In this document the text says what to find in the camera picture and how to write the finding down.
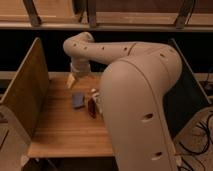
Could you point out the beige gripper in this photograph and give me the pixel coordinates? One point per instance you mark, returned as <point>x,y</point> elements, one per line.
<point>71,80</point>

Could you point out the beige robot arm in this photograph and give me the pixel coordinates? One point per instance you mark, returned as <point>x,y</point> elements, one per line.
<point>132,87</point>

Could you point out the small blue block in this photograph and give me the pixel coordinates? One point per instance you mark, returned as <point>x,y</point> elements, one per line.
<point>77,100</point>

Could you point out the dark red block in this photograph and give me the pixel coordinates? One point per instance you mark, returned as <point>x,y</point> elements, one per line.
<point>92,108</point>

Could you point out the left wooden side panel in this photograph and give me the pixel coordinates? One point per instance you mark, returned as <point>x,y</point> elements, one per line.
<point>23,99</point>

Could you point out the upper wooden shelf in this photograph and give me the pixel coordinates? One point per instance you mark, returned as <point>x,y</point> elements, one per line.
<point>109,15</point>

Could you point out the right dark side panel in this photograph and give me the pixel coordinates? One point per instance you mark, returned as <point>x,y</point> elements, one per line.
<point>185,99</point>

